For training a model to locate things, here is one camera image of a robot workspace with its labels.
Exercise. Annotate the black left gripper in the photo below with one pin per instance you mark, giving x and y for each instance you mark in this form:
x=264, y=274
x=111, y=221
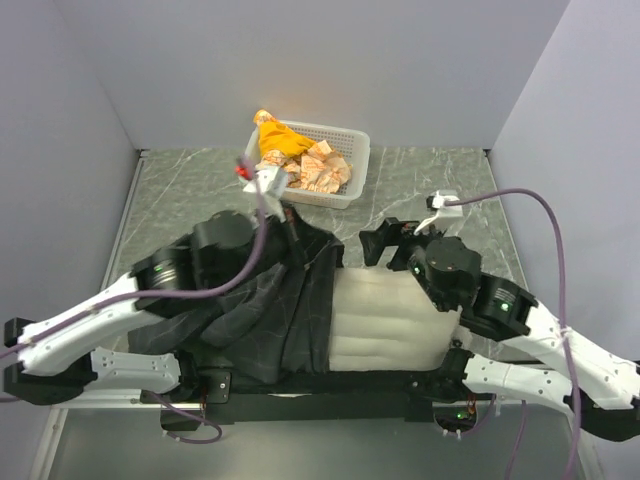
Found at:
x=286, y=232

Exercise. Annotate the crumpled orange white paper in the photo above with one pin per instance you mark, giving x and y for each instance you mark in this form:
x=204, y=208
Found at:
x=321, y=169

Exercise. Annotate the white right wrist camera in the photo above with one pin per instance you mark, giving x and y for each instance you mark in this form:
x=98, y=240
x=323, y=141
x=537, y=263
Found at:
x=441, y=217

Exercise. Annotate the dark grey checked pillowcase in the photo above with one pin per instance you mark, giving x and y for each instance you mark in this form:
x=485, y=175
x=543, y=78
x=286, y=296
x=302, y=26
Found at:
x=274, y=324

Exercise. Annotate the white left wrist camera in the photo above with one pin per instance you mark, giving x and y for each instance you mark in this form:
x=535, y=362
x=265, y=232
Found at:
x=266, y=185

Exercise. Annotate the black base beam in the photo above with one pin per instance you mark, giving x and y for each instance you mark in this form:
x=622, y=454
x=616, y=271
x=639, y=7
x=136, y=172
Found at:
x=226, y=396

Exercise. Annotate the cream pillow with bear print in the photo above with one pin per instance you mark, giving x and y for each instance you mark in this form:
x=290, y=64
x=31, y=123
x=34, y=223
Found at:
x=383, y=321

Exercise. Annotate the yellow cloth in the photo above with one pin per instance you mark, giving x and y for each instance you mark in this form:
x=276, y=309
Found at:
x=276, y=136

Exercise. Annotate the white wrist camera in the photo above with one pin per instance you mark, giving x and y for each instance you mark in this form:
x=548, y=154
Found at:
x=441, y=217
x=266, y=185

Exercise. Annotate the white plastic basket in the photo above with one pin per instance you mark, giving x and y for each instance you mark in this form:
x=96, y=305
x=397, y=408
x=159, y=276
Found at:
x=355, y=147

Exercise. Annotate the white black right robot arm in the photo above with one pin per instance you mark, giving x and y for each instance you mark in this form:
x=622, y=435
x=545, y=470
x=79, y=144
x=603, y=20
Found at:
x=578, y=378

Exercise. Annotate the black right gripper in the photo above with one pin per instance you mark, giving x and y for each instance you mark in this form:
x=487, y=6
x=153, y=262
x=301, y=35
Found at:
x=393, y=231

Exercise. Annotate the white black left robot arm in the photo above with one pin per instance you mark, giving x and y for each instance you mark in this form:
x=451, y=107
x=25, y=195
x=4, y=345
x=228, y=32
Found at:
x=63, y=357

